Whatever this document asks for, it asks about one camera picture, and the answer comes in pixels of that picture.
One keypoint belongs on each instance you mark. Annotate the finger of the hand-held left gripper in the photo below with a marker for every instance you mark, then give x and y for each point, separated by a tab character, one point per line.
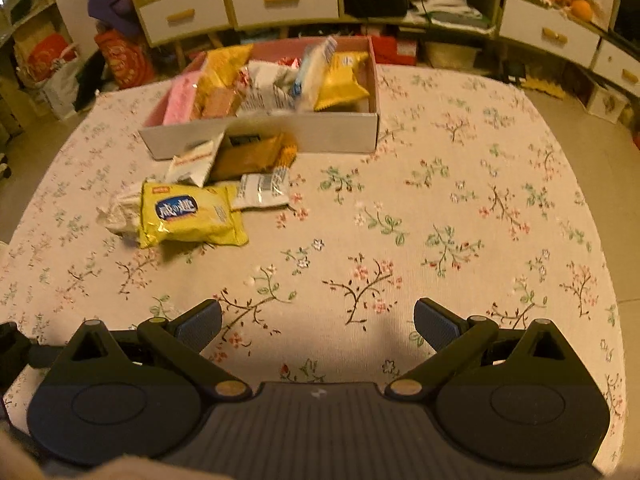
47	356

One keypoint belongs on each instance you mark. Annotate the orange shopping bag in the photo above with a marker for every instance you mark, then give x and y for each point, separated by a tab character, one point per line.
50	60

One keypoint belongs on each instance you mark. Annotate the small white silver snack packet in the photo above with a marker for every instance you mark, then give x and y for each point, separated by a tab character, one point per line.
260	190

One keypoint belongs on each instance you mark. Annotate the yellow low cabinet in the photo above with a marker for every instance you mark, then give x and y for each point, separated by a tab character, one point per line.
497	15

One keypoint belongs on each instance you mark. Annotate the red flat box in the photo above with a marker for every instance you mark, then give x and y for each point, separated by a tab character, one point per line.
395	50

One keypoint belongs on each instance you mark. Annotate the brown snack packet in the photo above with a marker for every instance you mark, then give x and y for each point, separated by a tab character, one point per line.
250	157

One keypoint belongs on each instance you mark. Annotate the white red label snack packet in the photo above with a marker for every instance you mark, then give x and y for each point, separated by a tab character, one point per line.
192	160

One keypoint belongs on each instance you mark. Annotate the white paper bag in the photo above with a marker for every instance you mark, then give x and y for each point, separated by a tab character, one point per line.
62	90

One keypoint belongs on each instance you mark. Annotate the long yellow snack packet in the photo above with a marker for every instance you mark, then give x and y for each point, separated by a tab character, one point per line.
190	215

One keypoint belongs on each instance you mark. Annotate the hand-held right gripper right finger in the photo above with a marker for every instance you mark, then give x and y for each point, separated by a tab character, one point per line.
435	322

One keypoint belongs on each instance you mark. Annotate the white blue label snack packet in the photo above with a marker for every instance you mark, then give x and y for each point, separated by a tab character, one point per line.
312	75

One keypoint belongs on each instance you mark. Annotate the yellow shelf cabinet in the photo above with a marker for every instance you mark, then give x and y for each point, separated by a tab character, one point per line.
224	2

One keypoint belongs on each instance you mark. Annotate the stack of papers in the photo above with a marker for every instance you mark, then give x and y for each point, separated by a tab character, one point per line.
450	10

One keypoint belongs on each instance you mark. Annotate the white cardboard box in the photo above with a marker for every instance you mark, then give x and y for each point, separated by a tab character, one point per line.
325	132

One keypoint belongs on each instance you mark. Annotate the wooden side shelf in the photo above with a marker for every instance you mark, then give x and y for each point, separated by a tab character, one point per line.
25	20

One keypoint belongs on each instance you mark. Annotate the pink wafer packet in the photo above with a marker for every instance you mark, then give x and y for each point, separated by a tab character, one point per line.
180	100

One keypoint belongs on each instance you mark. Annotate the red printed bag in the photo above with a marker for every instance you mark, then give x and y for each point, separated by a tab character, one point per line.
125	62

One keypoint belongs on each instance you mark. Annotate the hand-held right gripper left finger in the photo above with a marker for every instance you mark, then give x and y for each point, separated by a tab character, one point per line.
200	322

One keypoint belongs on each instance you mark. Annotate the orange fruit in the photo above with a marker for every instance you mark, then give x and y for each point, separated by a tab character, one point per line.
581	9

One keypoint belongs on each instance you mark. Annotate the clear brown wafer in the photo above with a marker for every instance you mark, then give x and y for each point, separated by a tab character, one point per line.
217	105

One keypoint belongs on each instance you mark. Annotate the white nut print snack packet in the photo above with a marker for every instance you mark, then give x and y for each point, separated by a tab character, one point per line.
122	210

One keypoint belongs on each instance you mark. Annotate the white patterned box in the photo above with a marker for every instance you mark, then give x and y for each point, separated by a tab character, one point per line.
605	100

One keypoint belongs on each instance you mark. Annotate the floral tablecloth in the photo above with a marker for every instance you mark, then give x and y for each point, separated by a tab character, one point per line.
450	210

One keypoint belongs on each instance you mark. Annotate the white storage bin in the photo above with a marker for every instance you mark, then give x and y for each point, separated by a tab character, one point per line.
450	55

